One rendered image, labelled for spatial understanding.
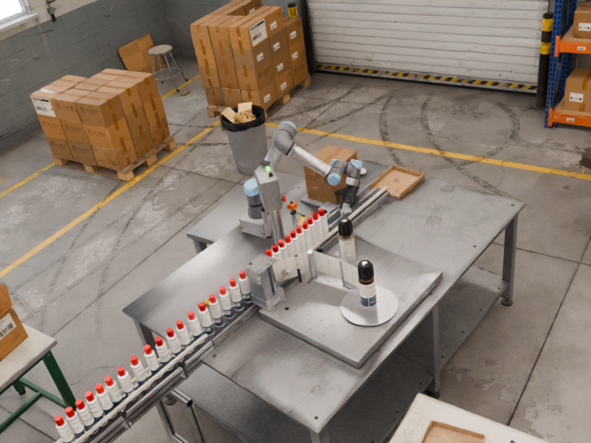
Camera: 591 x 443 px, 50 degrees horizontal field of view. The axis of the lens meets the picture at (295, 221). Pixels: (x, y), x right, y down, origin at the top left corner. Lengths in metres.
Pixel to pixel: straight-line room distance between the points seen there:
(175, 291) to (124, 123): 3.33
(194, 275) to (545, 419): 2.23
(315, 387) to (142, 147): 4.51
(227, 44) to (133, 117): 1.38
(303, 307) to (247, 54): 4.33
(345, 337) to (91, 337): 2.42
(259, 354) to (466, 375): 1.50
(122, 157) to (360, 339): 4.28
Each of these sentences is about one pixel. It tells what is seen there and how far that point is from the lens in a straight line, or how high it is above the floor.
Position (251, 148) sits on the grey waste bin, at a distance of 6.36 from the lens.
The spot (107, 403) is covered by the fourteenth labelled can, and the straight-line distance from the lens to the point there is 3.17.
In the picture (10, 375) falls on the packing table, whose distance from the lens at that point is 3.89.
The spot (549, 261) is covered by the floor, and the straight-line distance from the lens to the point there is 5.15.
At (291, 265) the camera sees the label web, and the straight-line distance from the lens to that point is 3.56.
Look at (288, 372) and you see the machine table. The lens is 3.22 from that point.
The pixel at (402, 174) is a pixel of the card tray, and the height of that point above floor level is 0.83.
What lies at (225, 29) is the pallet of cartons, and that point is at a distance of 7.37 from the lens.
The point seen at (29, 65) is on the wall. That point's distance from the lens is 8.92.
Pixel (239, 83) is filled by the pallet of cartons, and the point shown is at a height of 0.47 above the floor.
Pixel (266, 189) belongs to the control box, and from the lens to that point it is 3.44.
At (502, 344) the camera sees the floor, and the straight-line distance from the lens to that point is 4.46.
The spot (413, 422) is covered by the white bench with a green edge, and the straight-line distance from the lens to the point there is 3.01.
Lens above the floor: 3.19
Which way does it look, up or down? 34 degrees down
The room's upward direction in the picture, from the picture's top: 10 degrees counter-clockwise
